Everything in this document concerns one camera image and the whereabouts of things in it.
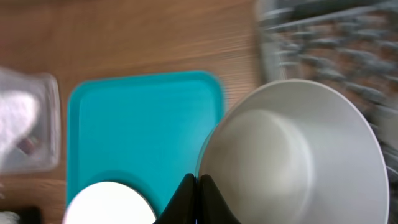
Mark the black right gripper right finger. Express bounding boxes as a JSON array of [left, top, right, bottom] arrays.
[[197, 174, 241, 224]]

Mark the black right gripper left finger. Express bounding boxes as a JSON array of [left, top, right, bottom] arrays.
[[154, 174, 197, 224]]

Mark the large pink plate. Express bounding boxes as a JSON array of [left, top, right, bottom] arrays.
[[62, 182, 156, 224]]

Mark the grey metal bowl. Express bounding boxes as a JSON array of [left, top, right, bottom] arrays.
[[197, 79, 389, 224]]

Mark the red snack wrapper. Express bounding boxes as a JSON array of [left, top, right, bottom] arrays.
[[17, 137, 40, 155]]

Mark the grey dishwasher rack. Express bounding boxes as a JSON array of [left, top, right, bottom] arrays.
[[254, 1, 397, 187]]

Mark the teal serving tray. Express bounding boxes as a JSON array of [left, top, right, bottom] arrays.
[[66, 70, 225, 215]]

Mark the black tray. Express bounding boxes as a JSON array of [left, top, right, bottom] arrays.
[[1, 207, 44, 224]]

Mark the clear plastic bin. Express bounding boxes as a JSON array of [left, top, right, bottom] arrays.
[[1, 67, 61, 175]]

